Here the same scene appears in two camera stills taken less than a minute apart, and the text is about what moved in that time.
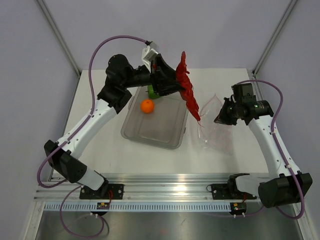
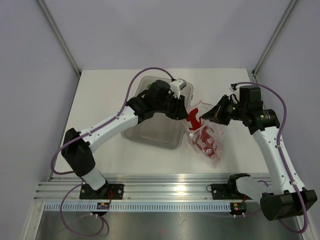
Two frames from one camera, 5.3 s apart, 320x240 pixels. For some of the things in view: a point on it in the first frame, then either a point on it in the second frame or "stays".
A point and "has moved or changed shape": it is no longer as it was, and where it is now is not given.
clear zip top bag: x=212 y=137 has moved or changed shape
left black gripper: x=162 y=84 → x=179 y=112
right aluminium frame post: x=273 y=38 stays
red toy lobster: x=183 y=79 → x=204 y=142
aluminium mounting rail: x=140 y=187 stays
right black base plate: x=228 y=191 stays
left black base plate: x=116 y=191 stays
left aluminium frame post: x=59 y=36 stays
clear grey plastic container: x=164 y=127 stays
